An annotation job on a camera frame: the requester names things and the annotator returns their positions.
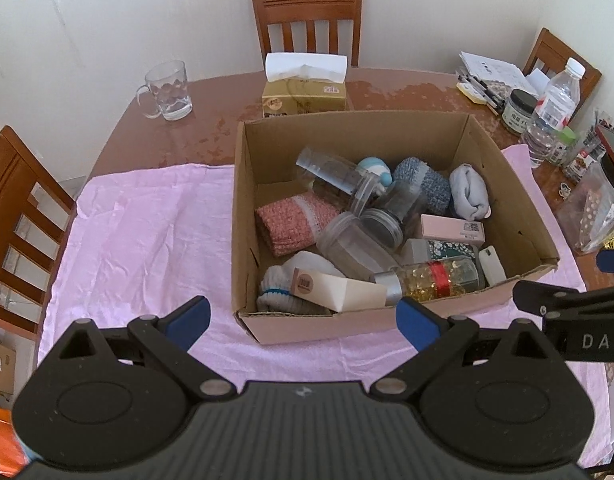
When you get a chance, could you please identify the small jar with dark lid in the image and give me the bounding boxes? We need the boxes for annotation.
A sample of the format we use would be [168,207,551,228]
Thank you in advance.
[502,88,538,134]

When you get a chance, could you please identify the clear plastic water bottle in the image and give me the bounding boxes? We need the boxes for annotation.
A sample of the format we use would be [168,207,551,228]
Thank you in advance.
[519,57,586,168]

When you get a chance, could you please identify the wooden chair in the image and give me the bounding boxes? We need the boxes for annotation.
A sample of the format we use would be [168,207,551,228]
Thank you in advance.
[523,27,602,106]
[0,125,78,336]
[250,0,364,68]

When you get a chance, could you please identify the clear glass mug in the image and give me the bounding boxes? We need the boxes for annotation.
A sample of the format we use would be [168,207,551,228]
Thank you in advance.
[135,60,194,122]

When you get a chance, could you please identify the pink knit sock roll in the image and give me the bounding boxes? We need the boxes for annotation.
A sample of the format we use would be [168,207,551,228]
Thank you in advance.
[254,192,342,257]

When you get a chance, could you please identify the bottle of gold capsules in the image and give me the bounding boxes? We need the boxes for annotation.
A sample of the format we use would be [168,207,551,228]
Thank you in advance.
[374,256,486,307]

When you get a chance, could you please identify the white papers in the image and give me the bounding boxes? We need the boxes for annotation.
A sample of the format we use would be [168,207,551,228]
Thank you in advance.
[527,67,555,96]

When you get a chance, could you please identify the plain white sock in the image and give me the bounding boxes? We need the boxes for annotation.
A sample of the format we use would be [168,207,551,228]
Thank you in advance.
[448,162,489,221]

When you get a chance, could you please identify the blue knit sock roll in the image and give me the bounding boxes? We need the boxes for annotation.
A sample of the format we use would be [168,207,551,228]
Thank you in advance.
[392,156,454,216]

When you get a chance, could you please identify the pink cloth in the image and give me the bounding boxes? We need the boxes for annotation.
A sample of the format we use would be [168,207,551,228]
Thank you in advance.
[37,144,614,466]

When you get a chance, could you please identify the cream carton box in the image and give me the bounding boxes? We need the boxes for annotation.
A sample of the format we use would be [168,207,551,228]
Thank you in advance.
[293,267,388,313]

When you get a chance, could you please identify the orange printed bag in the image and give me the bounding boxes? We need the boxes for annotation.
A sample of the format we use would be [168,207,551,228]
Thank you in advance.
[0,402,30,476]

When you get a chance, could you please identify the row of black pens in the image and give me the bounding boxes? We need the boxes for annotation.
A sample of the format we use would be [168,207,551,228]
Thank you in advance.
[457,74,508,115]

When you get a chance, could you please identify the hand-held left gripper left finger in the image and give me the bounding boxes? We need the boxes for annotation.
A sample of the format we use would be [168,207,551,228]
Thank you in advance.
[39,296,232,402]

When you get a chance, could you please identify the blue and white toy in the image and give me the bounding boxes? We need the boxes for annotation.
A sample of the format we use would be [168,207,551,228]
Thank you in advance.
[357,156,394,196]

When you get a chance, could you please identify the brown cardboard box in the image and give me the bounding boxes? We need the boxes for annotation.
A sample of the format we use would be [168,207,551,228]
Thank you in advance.
[232,110,560,346]

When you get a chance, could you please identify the pink carton box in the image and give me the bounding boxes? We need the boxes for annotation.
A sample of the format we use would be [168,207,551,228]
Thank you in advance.
[419,214,486,248]

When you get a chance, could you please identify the large clear plastic jar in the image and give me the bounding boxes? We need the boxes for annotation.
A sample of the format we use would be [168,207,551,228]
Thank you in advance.
[554,160,614,255]

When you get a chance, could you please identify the white sock with blue stripe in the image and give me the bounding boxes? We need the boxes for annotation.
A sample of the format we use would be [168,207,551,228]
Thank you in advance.
[257,252,332,316]

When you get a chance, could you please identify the printed paper stack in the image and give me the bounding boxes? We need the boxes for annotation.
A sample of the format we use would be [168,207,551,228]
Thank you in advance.
[456,51,535,93]

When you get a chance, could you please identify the gold tissue box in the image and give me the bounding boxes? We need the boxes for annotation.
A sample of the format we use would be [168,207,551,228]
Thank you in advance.
[262,52,348,118]

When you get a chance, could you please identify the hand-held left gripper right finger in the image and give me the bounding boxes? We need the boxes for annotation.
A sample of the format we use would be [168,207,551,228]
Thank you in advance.
[369,297,565,401]

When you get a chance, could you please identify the clear jar with grey lid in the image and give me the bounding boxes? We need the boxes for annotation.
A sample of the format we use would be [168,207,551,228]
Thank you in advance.
[359,180,428,250]

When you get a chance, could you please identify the yellow sticky notes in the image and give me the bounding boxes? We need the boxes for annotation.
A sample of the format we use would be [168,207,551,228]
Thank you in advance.
[458,82,488,106]

